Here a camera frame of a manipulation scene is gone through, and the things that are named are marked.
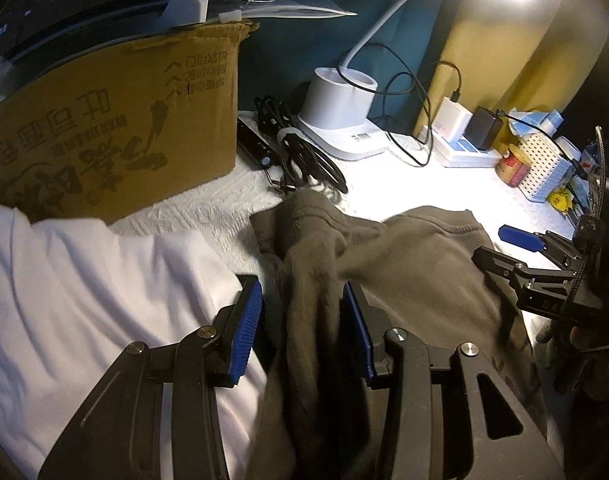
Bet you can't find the dark olive t-shirt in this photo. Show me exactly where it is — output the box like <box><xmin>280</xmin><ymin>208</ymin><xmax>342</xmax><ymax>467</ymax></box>
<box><xmin>246</xmin><ymin>191</ymin><xmax>545</xmax><ymax>479</ymax></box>

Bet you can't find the yellow snack package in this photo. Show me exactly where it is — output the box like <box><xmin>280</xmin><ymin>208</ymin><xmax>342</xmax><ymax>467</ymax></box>
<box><xmin>547</xmin><ymin>188</ymin><xmax>574</xmax><ymax>214</ymax></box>

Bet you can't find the white perforated plastic basket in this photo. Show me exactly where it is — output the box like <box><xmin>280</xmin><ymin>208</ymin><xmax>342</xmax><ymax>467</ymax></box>
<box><xmin>518</xmin><ymin>132</ymin><xmax>574</xmax><ymax>203</ymax></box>

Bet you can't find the red yellow tin can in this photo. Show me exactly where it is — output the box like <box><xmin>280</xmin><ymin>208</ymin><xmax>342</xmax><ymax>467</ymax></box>
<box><xmin>495</xmin><ymin>144</ymin><xmax>533</xmax><ymax>188</ymax></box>

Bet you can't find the white power strip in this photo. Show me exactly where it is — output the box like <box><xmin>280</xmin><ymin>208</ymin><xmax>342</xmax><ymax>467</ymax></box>
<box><xmin>433</xmin><ymin>132</ymin><xmax>501</xmax><ymax>168</ymax></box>

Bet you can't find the black power adapter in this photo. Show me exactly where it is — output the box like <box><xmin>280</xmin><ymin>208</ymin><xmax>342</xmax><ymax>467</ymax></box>
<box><xmin>464</xmin><ymin>106</ymin><xmax>502</xmax><ymax>151</ymax></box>

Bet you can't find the white folded garment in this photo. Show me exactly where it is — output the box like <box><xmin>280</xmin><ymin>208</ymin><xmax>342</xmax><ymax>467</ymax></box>
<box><xmin>0</xmin><ymin>205</ymin><xmax>254</xmax><ymax>479</ymax></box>

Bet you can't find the white textured bed cover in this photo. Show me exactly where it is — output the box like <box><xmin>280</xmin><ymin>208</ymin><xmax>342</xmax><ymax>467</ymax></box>
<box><xmin>111</xmin><ymin>134</ymin><xmax>574</xmax><ymax>271</ymax></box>

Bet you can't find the white usb charger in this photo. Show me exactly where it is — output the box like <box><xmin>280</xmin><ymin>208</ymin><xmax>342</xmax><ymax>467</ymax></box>
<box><xmin>431</xmin><ymin>96</ymin><xmax>473</xmax><ymax>143</ymax></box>

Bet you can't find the white desk lamp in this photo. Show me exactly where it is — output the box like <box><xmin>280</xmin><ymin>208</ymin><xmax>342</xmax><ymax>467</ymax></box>
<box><xmin>297</xmin><ymin>0</ymin><xmax>527</xmax><ymax>160</ymax></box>

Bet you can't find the brown cardboard box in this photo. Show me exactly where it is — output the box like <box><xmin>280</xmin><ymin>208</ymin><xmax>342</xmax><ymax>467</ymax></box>
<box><xmin>0</xmin><ymin>20</ymin><xmax>256</xmax><ymax>222</ymax></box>

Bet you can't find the black charger cable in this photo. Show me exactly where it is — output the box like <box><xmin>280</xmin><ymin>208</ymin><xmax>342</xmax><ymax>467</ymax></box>
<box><xmin>493</xmin><ymin>108</ymin><xmax>593</xmax><ymax>181</ymax></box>

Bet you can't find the black bundled cable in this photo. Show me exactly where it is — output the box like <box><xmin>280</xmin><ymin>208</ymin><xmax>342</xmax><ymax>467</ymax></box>
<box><xmin>253</xmin><ymin>94</ymin><xmax>350</xmax><ymax>198</ymax></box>

